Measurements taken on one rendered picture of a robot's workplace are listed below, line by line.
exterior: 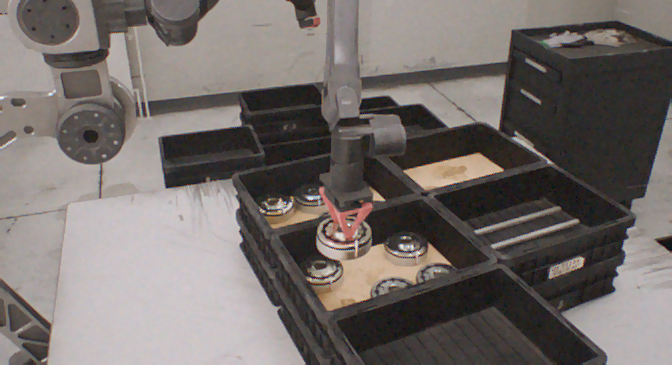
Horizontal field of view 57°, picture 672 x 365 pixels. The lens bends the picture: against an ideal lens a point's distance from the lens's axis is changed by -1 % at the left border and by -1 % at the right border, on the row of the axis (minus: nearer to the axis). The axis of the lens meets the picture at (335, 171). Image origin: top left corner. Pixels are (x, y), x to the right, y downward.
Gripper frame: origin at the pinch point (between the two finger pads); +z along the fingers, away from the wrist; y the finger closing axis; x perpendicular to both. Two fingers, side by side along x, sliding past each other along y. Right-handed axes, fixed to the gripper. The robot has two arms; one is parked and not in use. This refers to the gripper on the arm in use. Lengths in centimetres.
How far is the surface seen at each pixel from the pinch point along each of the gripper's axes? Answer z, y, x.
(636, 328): 33, -18, -68
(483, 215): 22, 21, -50
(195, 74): 85, 321, -36
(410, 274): 22.2, 6.8, -20.5
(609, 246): 18, -6, -66
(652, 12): 47, 243, -368
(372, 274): 22.5, 10.3, -12.6
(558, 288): 26, -7, -52
